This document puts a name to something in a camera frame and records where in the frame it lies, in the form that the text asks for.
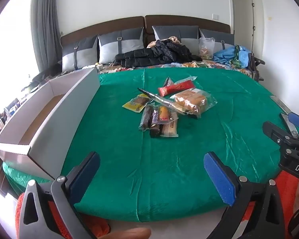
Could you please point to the clear snack bar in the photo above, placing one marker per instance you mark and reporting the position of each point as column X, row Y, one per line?
column 186, row 80

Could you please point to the clear bag of bread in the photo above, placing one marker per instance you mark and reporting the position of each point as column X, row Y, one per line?
column 193, row 100

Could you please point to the white door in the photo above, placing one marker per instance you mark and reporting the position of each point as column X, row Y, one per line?
column 241, row 17

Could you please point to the green patterned cloth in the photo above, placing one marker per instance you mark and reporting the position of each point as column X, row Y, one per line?
column 238, row 59

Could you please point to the floral bedsheet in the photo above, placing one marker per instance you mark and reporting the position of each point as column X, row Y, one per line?
column 209, row 65

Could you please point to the grey flat packet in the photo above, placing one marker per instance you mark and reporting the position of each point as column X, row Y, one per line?
column 279, row 103
column 291, row 127

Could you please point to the black puffer jacket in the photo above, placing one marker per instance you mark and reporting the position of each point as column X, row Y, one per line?
column 152, row 54

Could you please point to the white wall switch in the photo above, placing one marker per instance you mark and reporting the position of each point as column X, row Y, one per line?
column 215, row 17

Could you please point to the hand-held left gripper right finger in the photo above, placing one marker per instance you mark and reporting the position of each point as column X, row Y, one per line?
column 220, row 179

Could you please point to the orange cake packet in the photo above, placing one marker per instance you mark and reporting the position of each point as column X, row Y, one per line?
column 163, row 112

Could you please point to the blue clothing pile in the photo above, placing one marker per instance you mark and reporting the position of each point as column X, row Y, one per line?
column 225, row 54

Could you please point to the purple snack packet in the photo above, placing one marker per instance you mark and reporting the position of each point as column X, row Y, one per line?
column 155, row 115

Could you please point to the chocolate cake packet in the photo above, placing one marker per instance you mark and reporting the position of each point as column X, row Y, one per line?
column 145, row 118

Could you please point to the person's orange fleece garment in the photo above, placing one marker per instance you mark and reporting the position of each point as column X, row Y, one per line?
column 287, row 186

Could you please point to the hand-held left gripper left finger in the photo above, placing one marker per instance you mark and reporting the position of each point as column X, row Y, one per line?
column 86, row 176

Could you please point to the clear packet of assorted snacks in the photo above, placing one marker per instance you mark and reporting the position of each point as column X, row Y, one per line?
column 170, row 128

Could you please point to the long clear snack packet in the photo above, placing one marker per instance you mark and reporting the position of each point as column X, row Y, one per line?
column 164, row 102

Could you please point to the grey curtain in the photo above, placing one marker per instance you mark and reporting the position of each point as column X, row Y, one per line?
column 44, row 17

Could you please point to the brown headboard panel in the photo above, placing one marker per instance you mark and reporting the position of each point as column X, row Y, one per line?
column 189, row 21
column 102, row 27

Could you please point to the dark brown cake packet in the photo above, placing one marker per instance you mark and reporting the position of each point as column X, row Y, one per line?
column 154, row 130

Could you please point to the beige furry garment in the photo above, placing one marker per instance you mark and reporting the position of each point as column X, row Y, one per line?
column 174, row 39

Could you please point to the dark wooden chair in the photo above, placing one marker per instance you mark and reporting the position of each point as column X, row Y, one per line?
column 255, row 69

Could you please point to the person's bare leg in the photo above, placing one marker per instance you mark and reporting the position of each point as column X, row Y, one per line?
column 132, row 233

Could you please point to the dark cloth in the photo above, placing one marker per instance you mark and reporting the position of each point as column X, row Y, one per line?
column 43, row 76

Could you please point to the grey and white pillow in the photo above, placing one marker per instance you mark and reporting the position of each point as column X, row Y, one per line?
column 84, row 52
column 189, row 43
column 220, row 46
column 109, row 47

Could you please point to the red snack packet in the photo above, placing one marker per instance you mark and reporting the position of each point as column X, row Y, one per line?
column 175, row 88

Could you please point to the clear plastic bag of food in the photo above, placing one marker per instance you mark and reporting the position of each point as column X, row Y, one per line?
column 206, row 51

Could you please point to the small dark snack packet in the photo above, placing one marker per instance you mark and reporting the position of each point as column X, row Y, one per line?
column 167, row 81

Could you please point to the yellow snack packet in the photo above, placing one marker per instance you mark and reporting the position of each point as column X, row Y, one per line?
column 135, row 104

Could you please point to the white cardboard box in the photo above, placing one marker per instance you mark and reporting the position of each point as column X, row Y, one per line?
column 64, row 119

